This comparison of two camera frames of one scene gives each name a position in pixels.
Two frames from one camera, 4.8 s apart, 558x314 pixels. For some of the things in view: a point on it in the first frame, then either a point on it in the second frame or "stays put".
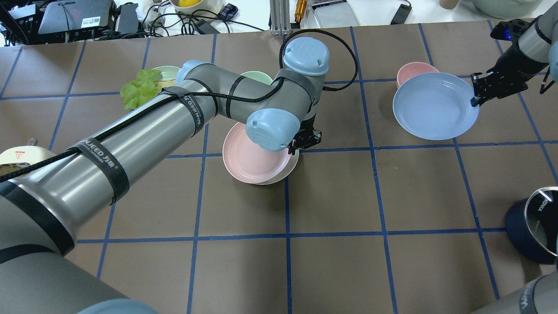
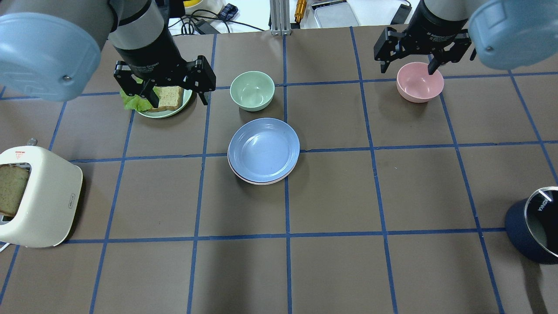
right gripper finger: x=476 y=100 to x=433 y=65
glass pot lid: x=541 y=217 stays put
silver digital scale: x=337 y=13 stays put
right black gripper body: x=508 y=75 to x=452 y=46
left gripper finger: x=292 y=149 to x=202 y=96
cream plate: x=290 y=165 to x=262 y=183
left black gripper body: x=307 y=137 to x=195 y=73
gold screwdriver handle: x=300 y=8 stays put
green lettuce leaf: x=140 y=90 stays put
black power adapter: x=402 y=14 stays put
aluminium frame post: x=280 y=15 stays put
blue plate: x=435 y=106 to x=263 y=150
